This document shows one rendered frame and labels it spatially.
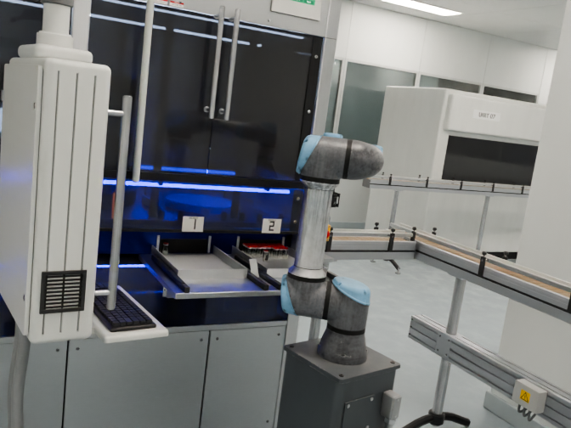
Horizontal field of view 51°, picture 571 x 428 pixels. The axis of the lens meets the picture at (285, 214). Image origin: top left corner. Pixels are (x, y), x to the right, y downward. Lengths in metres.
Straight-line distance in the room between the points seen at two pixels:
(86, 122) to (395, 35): 7.11
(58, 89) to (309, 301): 0.89
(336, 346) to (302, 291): 0.19
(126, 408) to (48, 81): 1.40
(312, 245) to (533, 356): 1.94
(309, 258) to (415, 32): 7.12
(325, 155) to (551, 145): 1.86
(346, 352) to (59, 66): 1.10
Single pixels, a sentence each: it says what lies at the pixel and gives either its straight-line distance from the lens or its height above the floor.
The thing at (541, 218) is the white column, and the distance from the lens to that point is 3.37.
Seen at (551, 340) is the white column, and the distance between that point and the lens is 3.38.
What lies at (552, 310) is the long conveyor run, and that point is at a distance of 2.57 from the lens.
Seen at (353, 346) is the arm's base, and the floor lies 0.84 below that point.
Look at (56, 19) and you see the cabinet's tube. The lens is 1.85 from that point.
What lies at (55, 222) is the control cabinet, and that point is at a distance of 1.67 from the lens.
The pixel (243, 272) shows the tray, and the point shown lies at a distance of 2.19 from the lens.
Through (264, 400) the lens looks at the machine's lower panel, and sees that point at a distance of 2.78.
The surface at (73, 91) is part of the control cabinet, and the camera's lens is 1.63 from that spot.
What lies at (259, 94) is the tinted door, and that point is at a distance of 2.40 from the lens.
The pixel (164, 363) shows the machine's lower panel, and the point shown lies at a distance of 2.51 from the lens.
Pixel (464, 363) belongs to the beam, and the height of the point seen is 0.46.
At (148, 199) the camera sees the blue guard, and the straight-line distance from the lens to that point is 2.28.
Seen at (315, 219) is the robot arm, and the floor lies 1.20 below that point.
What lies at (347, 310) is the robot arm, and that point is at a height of 0.95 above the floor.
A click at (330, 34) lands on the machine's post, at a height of 1.82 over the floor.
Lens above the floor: 1.49
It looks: 10 degrees down
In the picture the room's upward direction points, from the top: 7 degrees clockwise
